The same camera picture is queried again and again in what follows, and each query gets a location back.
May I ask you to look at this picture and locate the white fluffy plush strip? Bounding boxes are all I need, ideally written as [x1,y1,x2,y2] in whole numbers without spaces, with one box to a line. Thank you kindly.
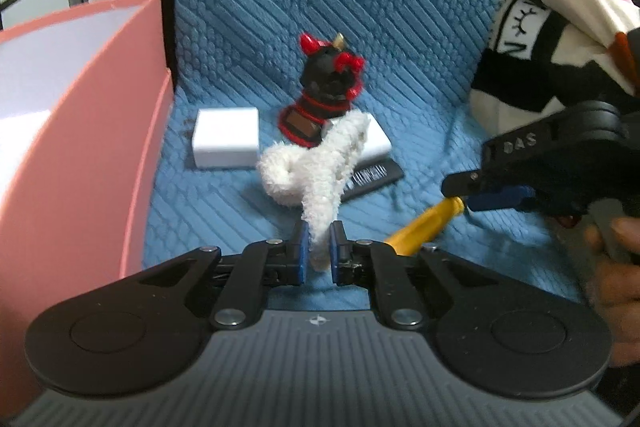
[256,109,370,271]

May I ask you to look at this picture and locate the yellow handled screwdriver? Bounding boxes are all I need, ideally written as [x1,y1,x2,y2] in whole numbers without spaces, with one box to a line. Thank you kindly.
[385,197,465,257]

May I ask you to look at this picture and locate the black red devil figurine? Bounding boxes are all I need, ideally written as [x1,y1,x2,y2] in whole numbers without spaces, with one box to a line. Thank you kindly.
[278,32,366,148]

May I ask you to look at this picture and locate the person's right hand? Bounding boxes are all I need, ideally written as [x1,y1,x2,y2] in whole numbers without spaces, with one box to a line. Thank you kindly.
[585,225,640,367]

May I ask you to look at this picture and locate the black usb stick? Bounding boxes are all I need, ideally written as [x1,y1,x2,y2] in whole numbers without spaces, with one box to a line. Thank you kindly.
[241,157,406,214]

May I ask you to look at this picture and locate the white usb charger cube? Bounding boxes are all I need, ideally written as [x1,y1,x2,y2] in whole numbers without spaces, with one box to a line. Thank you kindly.
[358,113,392,165]

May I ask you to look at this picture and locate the black white orange blanket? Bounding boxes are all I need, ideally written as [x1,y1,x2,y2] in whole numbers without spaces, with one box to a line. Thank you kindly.
[470,0,639,136]

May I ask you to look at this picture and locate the white charger with prongs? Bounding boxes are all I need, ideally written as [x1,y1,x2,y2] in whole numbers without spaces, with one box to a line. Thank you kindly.
[191,107,259,169]

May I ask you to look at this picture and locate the blue quilted sofa cover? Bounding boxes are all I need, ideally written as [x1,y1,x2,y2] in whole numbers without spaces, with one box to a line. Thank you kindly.
[142,0,586,312]

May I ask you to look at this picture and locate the pink cardboard box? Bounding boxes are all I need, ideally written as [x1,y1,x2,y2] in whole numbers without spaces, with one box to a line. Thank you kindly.
[1,0,174,416]

